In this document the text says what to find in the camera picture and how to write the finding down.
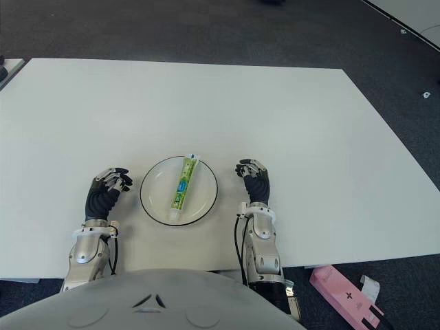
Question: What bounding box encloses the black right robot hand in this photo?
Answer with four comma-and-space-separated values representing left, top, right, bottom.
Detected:
234, 158, 272, 206

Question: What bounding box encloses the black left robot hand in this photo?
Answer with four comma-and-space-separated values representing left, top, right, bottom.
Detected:
84, 167, 134, 221

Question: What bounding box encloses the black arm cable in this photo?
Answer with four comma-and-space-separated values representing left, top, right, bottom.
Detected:
234, 214, 250, 286
108, 236, 121, 276

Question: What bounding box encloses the grey robot torso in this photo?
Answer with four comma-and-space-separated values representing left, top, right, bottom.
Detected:
0, 269, 309, 330

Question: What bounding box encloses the white paper tag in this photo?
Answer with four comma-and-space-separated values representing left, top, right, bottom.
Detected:
359, 274, 381, 305

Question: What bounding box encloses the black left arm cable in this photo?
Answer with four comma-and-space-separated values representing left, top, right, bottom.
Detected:
108, 236, 121, 276

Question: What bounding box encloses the pink cardboard box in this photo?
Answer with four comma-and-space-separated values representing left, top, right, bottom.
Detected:
309, 265, 386, 327

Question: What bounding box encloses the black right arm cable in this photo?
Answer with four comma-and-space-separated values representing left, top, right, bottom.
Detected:
234, 214, 250, 286

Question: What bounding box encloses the green toothpaste tube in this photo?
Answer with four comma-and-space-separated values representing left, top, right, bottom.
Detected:
168, 153, 201, 221

